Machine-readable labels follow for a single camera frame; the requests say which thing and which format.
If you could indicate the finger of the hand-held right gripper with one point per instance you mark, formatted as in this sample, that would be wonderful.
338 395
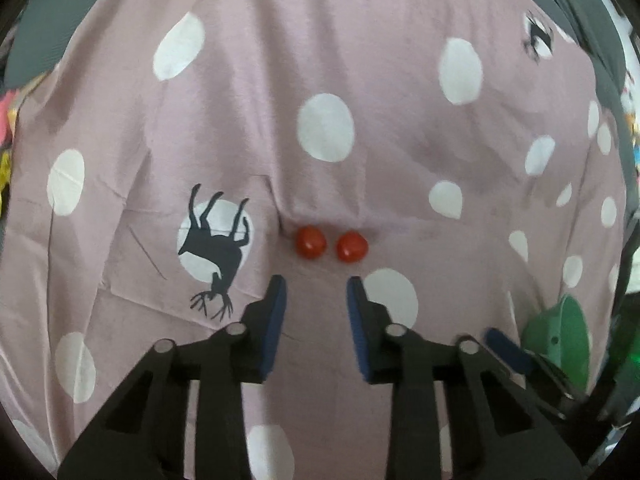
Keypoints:
507 350

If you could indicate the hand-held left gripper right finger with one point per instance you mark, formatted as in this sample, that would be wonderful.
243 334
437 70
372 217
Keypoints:
357 330

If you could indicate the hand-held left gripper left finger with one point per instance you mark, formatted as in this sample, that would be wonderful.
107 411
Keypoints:
274 330

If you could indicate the green plastic bowl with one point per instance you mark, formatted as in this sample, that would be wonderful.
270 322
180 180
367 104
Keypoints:
560 340

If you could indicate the red cherry tomato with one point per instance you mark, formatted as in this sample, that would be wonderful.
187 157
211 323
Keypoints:
352 246
311 242

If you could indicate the pink polka dot blanket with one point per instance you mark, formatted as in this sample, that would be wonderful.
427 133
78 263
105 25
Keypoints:
350 60

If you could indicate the colourful toy pile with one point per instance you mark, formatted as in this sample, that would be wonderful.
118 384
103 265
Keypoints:
6 125

